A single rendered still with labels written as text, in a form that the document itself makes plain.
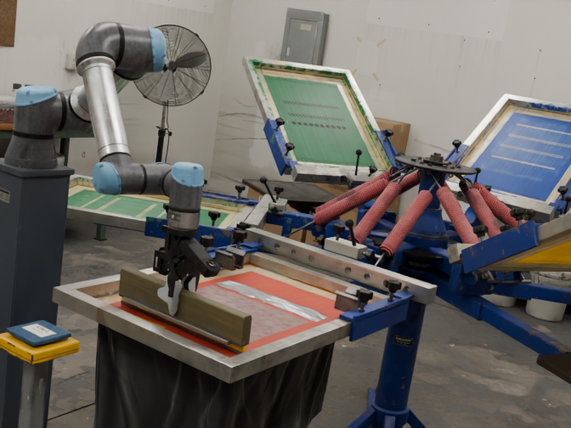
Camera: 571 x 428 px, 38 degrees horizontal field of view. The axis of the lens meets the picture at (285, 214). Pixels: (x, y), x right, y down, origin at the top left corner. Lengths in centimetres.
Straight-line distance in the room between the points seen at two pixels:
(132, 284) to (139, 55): 59
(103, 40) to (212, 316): 74
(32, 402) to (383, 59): 538
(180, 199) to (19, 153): 71
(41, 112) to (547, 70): 452
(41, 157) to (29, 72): 390
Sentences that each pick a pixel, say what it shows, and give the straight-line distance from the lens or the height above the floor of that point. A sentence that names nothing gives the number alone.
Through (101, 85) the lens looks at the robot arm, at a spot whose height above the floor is 150.
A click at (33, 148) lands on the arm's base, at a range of 249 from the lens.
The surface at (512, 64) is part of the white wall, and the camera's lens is 645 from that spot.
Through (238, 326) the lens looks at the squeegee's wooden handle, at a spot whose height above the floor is 103.
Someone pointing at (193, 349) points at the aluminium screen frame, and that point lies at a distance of 182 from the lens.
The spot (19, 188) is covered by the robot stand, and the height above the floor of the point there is 115.
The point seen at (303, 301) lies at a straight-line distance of 236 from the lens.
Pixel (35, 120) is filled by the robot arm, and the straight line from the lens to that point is 248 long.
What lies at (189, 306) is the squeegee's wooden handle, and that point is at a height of 103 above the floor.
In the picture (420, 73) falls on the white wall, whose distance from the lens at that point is 674.
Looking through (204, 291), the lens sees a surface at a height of 95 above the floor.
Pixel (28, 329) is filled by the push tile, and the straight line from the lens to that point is 192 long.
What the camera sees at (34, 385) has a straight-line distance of 194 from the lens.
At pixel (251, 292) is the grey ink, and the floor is 96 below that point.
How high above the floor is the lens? 168
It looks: 12 degrees down
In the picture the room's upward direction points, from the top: 9 degrees clockwise
